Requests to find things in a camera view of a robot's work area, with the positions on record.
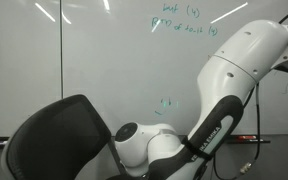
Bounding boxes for black mesh office chair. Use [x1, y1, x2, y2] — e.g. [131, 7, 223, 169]
[1, 94, 111, 180]

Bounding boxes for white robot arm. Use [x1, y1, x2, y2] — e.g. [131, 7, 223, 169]
[115, 20, 288, 180]

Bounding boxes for red whiteboard marker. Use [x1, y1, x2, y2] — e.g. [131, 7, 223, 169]
[236, 135, 256, 140]

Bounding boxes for black marker tray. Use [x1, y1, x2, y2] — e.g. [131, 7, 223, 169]
[226, 135, 269, 144]

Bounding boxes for left white whiteboard panel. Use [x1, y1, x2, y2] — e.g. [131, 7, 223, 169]
[0, 0, 61, 136]

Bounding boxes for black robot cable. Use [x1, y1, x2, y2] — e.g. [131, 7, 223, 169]
[212, 3, 288, 180]

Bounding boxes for large white whiteboard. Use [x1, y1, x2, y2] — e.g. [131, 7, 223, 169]
[61, 0, 288, 135]

